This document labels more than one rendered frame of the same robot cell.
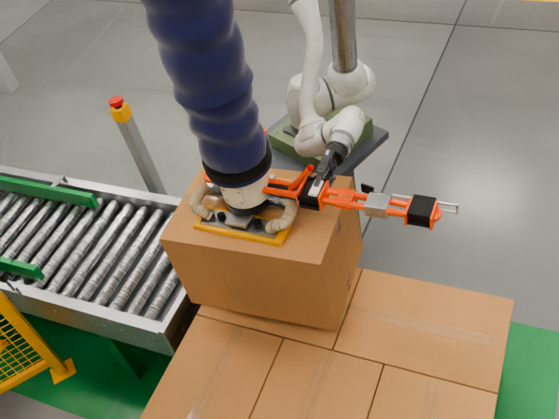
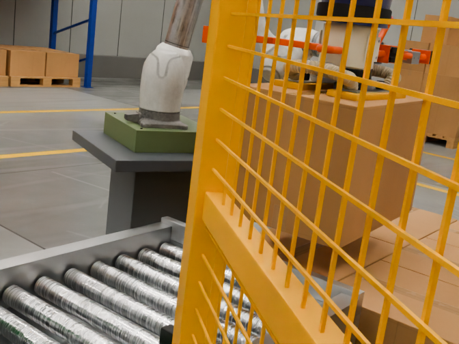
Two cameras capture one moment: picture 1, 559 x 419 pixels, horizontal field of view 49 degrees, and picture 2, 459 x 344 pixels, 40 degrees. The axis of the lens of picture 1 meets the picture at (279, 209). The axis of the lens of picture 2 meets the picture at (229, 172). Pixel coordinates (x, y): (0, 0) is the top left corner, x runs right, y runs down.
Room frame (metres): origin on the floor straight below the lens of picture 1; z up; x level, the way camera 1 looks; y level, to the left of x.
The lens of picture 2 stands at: (1.70, 2.10, 1.22)
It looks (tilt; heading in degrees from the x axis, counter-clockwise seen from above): 13 degrees down; 274
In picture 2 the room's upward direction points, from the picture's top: 7 degrees clockwise
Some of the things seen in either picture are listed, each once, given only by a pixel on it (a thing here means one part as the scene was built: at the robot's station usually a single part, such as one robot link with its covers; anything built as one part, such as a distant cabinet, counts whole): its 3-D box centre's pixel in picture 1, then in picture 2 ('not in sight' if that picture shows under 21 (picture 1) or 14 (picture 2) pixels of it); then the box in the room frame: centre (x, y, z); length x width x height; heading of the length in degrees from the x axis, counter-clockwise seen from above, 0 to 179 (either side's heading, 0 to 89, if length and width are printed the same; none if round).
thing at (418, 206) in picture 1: (421, 213); (424, 56); (1.17, -0.41, 1.20); 0.08 x 0.07 x 0.05; 56
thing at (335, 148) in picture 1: (332, 160); not in sight; (1.50, -0.21, 1.20); 0.09 x 0.07 x 0.08; 147
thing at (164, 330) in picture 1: (201, 268); (251, 259); (1.72, 0.39, 0.58); 0.70 x 0.03 x 0.06; 147
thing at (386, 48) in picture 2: (313, 193); (382, 53); (1.37, -0.12, 1.20); 0.10 x 0.08 x 0.06; 146
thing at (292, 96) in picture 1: (305, 98); (162, 79); (2.14, -0.23, 1.00); 0.18 x 0.16 x 0.22; 96
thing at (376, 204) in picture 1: (378, 205); (408, 56); (1.26, -0.30, 1.20); 0.07 x 0.07 x 0.04; 56
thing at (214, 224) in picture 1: (239, 222); (369, 89); (1.43, 0.14, 1.09); 0.34 x 0.10 x 0.05; 56
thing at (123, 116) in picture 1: (153, 181); not in sight; (2.45, 0.61, 0.50); 0.07 x 0.07 x 1.00; 57
